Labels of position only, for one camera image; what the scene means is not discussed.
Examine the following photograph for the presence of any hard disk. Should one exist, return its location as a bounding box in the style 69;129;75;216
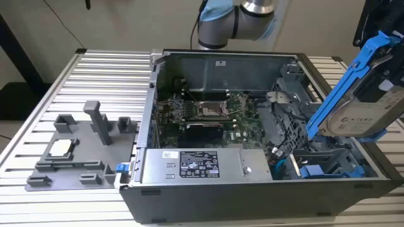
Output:
305;30;404;144

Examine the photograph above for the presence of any grey metal disk bay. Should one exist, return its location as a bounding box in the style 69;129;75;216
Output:
270;63;379;181

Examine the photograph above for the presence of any green motherboard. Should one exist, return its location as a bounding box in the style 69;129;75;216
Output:
155;91;274;149

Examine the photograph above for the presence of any CPU socket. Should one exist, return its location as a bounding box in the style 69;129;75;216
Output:
190;100;229;119

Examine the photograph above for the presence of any black graphics card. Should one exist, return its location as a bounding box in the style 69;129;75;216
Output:
178;121;225;149

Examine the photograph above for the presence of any silver power supply unit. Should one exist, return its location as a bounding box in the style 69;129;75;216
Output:
141;148;273;184

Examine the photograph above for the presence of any black open PC case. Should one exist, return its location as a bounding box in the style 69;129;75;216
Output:
118;48;404;224

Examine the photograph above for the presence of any blue case latch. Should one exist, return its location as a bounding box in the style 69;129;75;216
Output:
115;162;130;177

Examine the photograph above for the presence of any grey plastic parts rack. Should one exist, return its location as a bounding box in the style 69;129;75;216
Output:
23;100;139;192

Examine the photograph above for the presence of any silver CPU chip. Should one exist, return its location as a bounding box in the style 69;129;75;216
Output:
43;139;79;158

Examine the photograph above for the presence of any silver metal bracket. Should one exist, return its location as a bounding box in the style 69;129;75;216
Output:
265;91;298;105

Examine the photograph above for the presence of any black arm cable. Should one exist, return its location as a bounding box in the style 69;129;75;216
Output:
189;0;209;48

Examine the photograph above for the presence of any black wire bundle with connectors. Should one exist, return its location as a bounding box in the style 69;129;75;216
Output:
266;132;293;159

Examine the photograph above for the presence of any blue data wire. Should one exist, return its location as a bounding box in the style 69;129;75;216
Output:
270;157;286;180

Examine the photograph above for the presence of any thin black hanging cable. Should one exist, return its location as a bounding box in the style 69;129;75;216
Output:
42;0;86;50

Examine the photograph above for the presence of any black desk frame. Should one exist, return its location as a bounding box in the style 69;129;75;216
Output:
0;13;47;120

